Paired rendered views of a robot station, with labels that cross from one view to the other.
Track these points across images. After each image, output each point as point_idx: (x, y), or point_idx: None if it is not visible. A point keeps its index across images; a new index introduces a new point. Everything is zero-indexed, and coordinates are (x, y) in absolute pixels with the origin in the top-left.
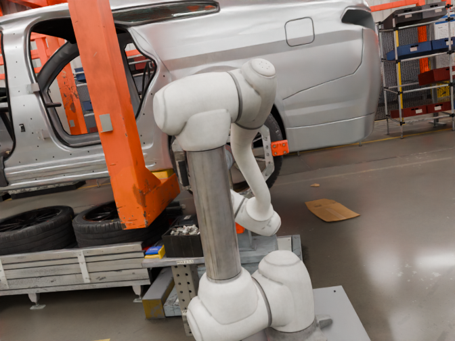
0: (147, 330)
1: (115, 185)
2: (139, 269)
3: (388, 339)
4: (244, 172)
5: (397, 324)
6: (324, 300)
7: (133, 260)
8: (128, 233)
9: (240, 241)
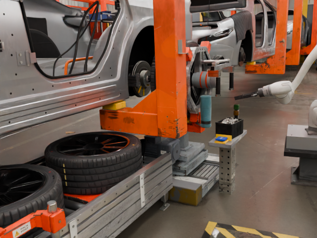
0: (212, 206)
1: (178, 100)
2: (169, 176)
3: (268, 156)
4: (308, 69)
5: (259, 153)
6: (297, 127)
7: (167, 169)
8: (141, 154)
9: (186, 142)
